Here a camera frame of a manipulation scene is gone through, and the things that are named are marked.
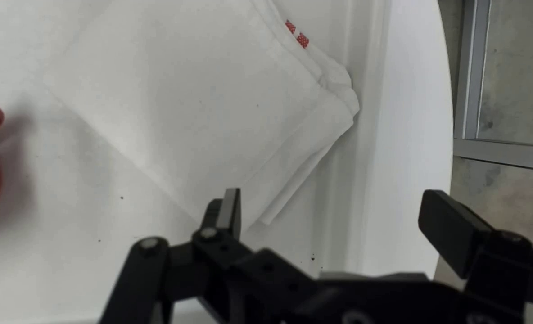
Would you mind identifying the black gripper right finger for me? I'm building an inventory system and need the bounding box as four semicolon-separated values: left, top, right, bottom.
415;187;533;324

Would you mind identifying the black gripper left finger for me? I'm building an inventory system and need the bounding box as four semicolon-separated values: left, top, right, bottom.
96;185;316;324

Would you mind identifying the white towel with red stripe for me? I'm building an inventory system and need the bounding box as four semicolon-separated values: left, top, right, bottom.
33;0;361;229

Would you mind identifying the metal glass partition frame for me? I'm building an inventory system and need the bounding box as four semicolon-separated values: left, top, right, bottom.
453;0;533;175

